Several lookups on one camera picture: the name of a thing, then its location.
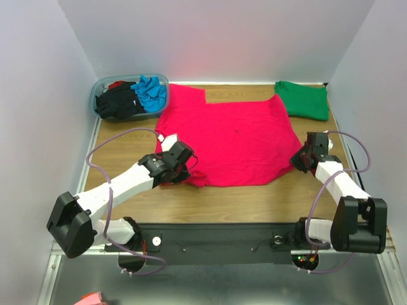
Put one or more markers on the translucent blue plastic bin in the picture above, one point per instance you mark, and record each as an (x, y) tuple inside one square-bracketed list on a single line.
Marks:
[(101, 87)]

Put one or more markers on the black t shirt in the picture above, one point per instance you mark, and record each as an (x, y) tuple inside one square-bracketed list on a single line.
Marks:
[(119, 103)]

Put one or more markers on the red garment in bin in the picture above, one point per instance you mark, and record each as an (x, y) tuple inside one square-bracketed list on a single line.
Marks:
[(115, 84)]

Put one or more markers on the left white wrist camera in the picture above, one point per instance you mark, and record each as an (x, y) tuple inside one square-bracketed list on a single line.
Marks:
[(166, 142)]

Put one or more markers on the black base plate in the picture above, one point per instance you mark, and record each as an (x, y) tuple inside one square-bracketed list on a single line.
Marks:
[(227, 243)]

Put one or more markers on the aluminium frame rail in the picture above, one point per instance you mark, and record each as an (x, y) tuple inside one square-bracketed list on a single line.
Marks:
[(386, 242)]

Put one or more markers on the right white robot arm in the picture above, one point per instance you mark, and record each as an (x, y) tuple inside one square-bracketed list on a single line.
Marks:
[(360, 221)]

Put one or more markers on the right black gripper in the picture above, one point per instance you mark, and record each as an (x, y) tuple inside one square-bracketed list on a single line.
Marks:
[(299, 159)]

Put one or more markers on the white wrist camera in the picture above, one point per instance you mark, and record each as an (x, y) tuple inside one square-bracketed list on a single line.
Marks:
[(166, 142), (330, 142)]

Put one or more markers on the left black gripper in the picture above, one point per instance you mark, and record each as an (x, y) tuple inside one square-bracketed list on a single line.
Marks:
[(182, 176)]

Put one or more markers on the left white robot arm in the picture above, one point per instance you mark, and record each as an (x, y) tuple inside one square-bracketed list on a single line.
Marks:
[(76, 220)]

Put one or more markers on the green folded t shirt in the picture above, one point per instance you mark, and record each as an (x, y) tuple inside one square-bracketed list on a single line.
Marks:
[(304, 101)]

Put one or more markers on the pink cloth at bottom edge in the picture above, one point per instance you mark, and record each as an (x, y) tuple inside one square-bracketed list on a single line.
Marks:
[(91, 299)]

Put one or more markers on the blue t shirt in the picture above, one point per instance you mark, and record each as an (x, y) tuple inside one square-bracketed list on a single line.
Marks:
[(151, 94)]

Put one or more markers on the pink red t shirt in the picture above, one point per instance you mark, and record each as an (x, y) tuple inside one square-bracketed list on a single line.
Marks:
[(235, 143)]

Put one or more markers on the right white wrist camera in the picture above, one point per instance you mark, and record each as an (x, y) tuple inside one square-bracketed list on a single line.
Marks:
[(330, 142)]

